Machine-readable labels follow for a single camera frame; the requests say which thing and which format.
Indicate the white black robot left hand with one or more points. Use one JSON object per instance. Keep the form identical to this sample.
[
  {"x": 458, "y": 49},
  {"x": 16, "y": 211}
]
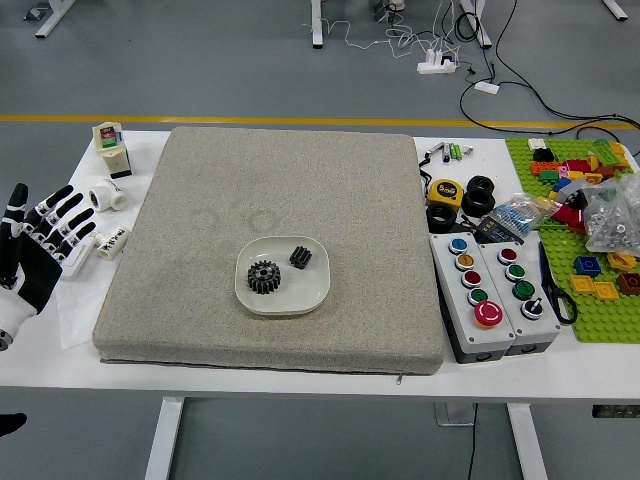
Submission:
[{"x": 30, "y": 280}]

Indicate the big black gear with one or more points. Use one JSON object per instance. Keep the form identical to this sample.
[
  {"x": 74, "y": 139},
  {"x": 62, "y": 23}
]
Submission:
[{"x": 255, "y": 285}]

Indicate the small black gear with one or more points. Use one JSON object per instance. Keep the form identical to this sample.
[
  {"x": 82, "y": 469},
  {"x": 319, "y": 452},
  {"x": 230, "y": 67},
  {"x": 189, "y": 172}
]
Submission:
[{"x": 301, "y": 258}]

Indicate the grey five-button control box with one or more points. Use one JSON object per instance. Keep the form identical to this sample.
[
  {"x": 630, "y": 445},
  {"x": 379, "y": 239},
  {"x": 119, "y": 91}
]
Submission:
[{"x": 447, "y": 270}]

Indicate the grey four-button control box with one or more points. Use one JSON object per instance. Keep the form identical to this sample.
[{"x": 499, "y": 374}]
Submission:
[{"x": 537, "y": 327}]

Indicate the white pipe tee fitting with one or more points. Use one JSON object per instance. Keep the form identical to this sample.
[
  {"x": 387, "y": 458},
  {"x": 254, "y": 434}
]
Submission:
[{"x": 107, "y": 195}]

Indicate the black shoe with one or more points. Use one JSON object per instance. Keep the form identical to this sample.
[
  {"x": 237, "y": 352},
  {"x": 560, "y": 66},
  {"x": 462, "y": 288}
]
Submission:
[{"x": 12, "y": 424}]

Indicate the white table leg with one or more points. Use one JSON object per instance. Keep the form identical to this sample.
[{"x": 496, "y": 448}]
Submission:
[
  {"x": 527, "y": 445},
  {"x": 162, "y": 440}
]

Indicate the white square dish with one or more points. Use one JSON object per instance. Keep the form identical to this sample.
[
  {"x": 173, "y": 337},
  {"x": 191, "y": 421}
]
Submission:
[{"x": 300, "y": 290}]

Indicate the grey-brown cushion mat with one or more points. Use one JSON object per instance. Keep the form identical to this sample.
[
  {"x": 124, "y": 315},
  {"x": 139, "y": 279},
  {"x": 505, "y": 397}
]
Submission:
[{"x": 300, "y": 190}]

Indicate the black rubber tyre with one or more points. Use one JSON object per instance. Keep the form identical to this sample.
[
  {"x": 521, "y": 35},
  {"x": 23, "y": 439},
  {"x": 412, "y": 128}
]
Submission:
[
  {"x": 482, "y": 183},
  {"x": 478, "y": 202},
  {"x": 442, "y": 218}
]

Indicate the yellow black tape measure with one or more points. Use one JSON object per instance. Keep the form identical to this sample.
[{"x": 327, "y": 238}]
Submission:
[{"x": 446, "y": 191}]

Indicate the white power strip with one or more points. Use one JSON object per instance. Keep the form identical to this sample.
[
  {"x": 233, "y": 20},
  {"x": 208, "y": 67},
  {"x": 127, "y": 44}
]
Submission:
[{"x": 435, "y": 64}]

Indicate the black digital meter module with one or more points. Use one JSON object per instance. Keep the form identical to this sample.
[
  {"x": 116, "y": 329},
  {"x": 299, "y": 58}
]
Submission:
[{"x": 497, "y": 232}]

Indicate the clear bag of blue resistors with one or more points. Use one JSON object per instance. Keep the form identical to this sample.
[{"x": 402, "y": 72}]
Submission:
[{"x": 520, "y": 212}]

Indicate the white power adapter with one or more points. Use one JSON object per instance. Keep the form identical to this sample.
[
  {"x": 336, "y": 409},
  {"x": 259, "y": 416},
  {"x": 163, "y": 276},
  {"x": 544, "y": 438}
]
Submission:
[{"x": 486, "y": 87}]

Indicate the black scissors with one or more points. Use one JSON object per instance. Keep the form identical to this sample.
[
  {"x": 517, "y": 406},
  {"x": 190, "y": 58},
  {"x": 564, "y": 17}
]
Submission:
[{"x": 545, "y": 265}]

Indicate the white toy brick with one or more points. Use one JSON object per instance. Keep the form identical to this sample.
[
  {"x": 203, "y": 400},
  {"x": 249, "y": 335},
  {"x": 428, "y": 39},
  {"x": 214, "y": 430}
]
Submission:
[{"x": 537, "y": 144}]

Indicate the orange toy brick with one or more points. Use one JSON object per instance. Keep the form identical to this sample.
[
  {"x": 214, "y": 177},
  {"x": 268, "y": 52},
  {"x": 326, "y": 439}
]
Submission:
[{"x": 545, "y": 168}]

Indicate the black toy brick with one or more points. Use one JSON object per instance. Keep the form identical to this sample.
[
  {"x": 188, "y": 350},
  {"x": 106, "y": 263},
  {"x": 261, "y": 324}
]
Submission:
[{"x": 542, "y": 155}]

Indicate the green toy brick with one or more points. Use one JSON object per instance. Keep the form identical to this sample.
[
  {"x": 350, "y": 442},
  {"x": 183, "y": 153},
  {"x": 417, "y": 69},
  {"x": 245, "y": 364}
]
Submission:
[{"x": 548, "y": 176}]

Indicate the red toy wedge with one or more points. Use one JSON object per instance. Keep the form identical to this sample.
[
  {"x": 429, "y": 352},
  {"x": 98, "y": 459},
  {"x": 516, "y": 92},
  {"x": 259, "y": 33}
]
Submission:
[{"x": 567, "y": 216}]

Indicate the grey toy piece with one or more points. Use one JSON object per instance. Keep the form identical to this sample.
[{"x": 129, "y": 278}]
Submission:
[{"x": 565, "y": 187}]

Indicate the yellow flat toy tile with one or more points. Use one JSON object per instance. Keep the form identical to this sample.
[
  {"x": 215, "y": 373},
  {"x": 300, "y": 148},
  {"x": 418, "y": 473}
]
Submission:
[
  {"x": 606, "y": 290},
  {"x": 583, "y": 284}
]

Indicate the blue toy brick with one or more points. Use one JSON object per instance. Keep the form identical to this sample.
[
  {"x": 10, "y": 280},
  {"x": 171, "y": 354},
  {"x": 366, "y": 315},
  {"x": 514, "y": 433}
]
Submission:
[{"x": 587, "y": 265}]

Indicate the red toy brick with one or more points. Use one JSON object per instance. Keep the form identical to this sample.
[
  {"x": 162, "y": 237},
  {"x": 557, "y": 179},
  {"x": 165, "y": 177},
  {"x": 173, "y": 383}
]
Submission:
[{"x": 577, "y": 166}]

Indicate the green studded baseplate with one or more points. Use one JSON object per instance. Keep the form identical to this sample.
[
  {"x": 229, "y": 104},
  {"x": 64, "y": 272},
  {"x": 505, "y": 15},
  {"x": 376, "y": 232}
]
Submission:
[{"x": 600, "y": 320}]

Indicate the clear bag of metal nuts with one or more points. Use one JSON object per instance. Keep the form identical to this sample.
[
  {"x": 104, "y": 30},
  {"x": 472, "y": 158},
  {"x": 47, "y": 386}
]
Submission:
[{"x": 612, "y": 222}]

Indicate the lime green toy plate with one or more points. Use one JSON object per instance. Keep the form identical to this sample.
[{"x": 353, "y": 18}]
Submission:
[{"x": 605, "y": 151}]

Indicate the yellow toy brick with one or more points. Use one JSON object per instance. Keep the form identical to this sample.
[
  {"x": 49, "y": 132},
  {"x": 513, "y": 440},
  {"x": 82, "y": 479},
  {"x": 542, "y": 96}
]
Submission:
[{"x": 620, "y": 261}]

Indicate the black table control panel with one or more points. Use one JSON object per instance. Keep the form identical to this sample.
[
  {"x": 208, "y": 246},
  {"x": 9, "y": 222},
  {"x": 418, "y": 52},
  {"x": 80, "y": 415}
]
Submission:
[{"x": 615, "y": 411}]

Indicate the brown toy brick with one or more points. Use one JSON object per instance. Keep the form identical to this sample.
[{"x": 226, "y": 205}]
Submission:
[{"x": 630, "y": 283}]

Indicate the cream switch box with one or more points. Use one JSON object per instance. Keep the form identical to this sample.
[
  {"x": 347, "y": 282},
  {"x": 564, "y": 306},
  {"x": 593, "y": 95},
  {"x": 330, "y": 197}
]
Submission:
[{"x": 112, "y": 160}]

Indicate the white desk frame leg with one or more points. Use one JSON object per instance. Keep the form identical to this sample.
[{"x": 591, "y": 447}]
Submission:
[
  {"x": 480, "y": 27},
  {"x": 617, "y": 10},
  {"x": 52, "y": 22},
  {"x": 319, "y": 25}
]

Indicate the grey under-table bracket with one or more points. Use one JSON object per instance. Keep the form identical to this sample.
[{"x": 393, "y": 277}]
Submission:
[{"x": 452, "y": 414}]

